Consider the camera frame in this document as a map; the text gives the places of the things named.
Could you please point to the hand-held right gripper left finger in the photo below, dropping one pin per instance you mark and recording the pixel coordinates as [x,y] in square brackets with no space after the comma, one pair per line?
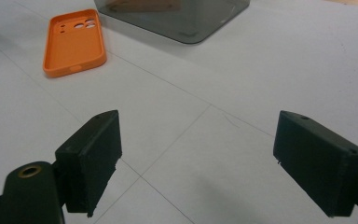
[90,161]

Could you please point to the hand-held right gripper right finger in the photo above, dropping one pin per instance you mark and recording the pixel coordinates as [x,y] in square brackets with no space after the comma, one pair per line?
[320,165]

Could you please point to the orange phone case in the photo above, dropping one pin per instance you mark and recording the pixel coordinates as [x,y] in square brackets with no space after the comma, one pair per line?
[73,46]

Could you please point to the grey translucent storage box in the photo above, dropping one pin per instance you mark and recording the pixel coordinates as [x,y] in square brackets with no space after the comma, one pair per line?
[174,18]

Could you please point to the white table cover sheet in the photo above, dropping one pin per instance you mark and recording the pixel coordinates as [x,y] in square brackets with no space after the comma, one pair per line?
[217,93]

